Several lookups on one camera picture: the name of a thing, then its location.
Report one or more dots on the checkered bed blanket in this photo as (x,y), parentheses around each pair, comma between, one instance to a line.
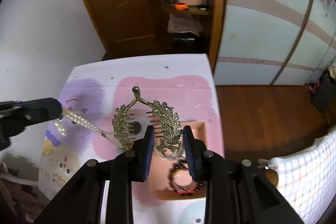
(306,178)

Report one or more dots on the pink jewelry tray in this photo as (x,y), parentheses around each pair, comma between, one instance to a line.
(170,179)

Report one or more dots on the round wooden bedpost knob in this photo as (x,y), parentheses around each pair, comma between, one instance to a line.
(272,176)

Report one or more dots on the gold leaf hair comb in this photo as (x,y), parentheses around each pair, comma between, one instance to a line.
(167,127)

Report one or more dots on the sliding wardrobe doors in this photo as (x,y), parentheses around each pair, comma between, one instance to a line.
(280,42)

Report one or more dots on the folded cloth on shelf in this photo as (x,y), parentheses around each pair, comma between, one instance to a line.
(182,24)

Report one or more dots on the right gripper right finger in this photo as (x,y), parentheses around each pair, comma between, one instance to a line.
(204,164)

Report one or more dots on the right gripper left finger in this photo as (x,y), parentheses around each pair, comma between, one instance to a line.
(134,164)

